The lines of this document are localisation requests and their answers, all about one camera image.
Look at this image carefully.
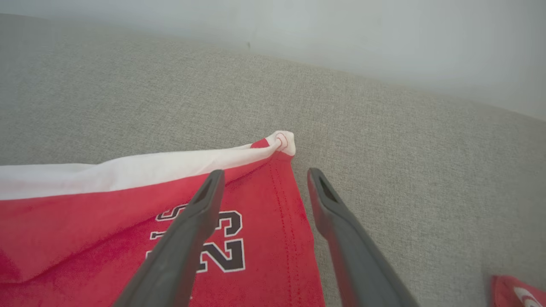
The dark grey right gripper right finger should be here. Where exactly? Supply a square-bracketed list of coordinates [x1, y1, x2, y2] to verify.
[307, 167, 421, 307]

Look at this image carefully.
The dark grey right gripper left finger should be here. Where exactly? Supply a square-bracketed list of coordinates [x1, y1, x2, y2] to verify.
[112, 169, 226, 307]

